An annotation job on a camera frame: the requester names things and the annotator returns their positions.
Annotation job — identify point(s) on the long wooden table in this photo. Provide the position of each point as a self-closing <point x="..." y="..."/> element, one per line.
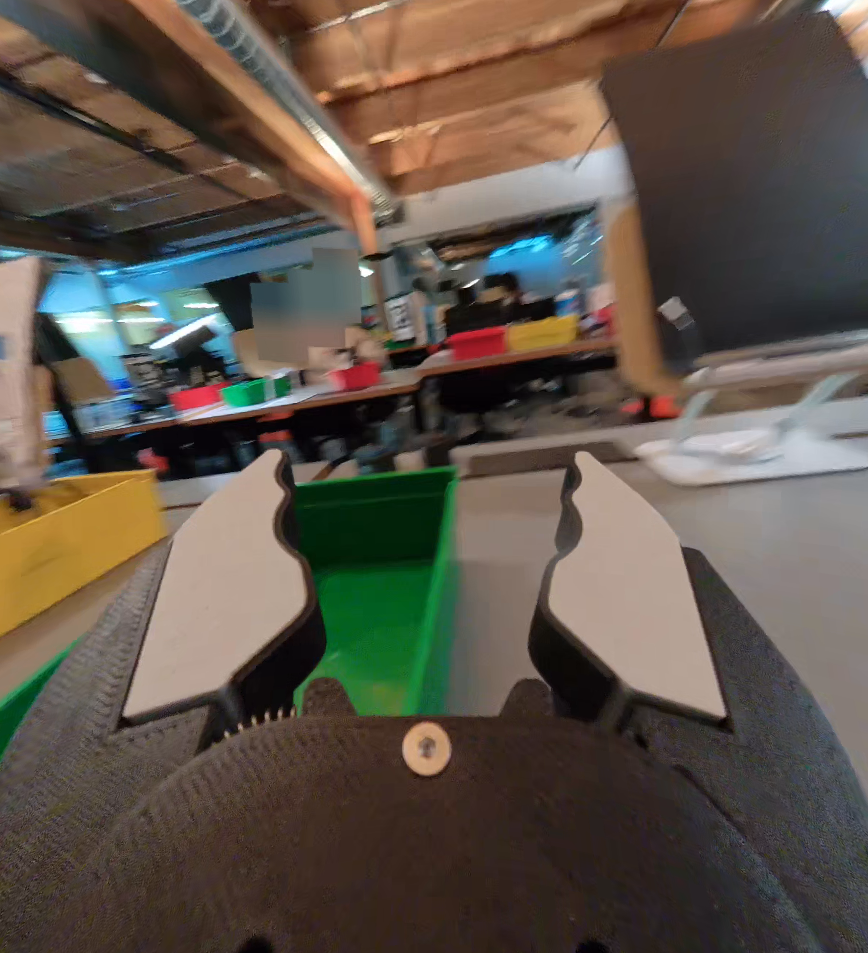
<point x="374" y="386"/>

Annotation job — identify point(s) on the orange object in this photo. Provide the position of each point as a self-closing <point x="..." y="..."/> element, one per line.
<point x="654" y="407"/>

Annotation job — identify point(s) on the white laptop stand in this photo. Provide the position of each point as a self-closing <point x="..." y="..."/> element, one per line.
<point x="747" y="450"/>

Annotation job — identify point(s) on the black screen with tan rim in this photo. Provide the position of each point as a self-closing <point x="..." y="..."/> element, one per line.
<point x="762" y="186"/>

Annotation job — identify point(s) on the red plastic bin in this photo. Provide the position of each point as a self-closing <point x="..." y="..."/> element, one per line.
<point x="477" y="344"/>
<point x="195" y="396"/>
<point x="356" y="376"/>

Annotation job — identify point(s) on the metal ceiling duct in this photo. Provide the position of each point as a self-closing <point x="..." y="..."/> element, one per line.
<point x="307" y="112"/>

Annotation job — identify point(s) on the large yellow plastic bin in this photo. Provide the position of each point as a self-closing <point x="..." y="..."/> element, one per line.
<point x="47" y="551"/>

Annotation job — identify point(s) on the dark background equipment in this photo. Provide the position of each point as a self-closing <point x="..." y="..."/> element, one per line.
<point x="490" y="309"/>

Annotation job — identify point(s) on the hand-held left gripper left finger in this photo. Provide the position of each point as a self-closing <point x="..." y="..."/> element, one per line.
<point x="218" y="595"/>

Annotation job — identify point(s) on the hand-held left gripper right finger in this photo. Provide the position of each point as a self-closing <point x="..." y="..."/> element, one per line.
<point x="628" y="595"/>

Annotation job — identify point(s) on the small yellow plastic bin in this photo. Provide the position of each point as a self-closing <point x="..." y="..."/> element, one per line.
<point x="542" y="333"/>

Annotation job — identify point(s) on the small green plastic bin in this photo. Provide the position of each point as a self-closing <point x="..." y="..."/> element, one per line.
<point x="255" y="391"/>

